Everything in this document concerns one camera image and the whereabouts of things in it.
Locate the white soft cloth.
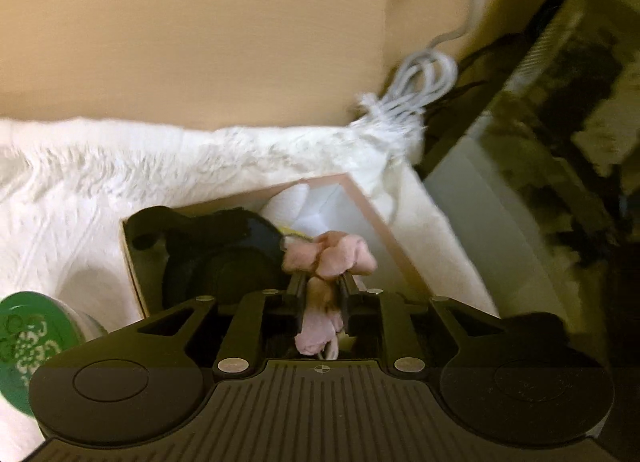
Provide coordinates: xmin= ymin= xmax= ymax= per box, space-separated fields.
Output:
xmin=258 ymin=182 xmax=373 ymax=239

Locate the black plush toy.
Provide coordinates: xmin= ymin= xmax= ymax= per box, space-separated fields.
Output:
xmin=125 ymin=205 xmax=288 ymax=312

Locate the pink scrunchie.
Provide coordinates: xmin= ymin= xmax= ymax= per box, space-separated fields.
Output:
xmin=282 ymin=230 xmax=378 ymax=360

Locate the pink cardboard box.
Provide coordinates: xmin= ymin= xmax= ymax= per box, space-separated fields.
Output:
xmin=122 ymin=174 xmax=431 ymax=317

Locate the yellow round sponge pad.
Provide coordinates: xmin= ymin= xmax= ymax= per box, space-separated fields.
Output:
xmin=278 ymin=226 xmax=309 ymax=242

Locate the green lid glass jar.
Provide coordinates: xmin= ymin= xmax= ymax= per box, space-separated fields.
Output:
xmin=0 ymin=291 xmax=107 ymax=418

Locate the white coiled power cable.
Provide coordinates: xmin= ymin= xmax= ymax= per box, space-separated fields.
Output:
xmin=357 ymin=0 xmax=490 ymax=133

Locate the white knitted blanket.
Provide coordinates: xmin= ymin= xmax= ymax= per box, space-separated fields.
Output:
xmin=1 ymin=118 xmax=496 ymax=330

